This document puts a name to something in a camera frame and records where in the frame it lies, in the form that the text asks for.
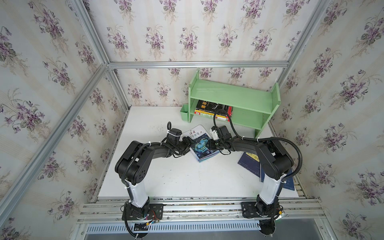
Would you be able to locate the yellow cartoon cover book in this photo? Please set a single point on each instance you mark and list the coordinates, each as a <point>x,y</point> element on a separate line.
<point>211,115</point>

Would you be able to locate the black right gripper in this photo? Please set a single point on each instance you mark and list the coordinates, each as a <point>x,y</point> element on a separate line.
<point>217,144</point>

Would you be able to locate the aluminium mounting rail frame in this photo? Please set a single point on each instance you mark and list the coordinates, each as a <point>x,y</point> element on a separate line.
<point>196,215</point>

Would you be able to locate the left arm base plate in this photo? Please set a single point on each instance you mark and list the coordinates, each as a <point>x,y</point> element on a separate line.
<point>153,211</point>

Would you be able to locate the white science youth magazine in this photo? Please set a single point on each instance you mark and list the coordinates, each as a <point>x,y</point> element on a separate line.
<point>199,146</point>

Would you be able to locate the dark blue book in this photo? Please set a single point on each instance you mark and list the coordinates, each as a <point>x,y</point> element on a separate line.
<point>289,185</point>
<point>251,163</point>

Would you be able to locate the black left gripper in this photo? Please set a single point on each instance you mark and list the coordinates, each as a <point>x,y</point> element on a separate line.
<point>186,144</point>

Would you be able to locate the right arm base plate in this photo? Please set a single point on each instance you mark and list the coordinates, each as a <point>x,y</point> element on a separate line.
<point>250,209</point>

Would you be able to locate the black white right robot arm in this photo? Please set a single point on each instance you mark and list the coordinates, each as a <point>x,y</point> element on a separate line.
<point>279,158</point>

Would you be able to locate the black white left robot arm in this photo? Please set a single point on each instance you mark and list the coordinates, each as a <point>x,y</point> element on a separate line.
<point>133,166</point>

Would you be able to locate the black book yellow title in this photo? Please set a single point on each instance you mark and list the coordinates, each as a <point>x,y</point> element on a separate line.
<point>205,105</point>

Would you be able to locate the green pen holder cup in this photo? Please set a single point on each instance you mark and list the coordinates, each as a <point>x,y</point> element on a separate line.
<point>185,112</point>

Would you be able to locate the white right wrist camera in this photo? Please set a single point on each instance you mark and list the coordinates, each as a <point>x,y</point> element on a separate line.
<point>214,133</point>

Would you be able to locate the green metal bookshelf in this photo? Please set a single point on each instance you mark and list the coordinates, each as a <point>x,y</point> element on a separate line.
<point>251,108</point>

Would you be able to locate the green nature encyclopedia book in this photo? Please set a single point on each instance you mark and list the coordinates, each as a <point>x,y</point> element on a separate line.
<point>220,112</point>

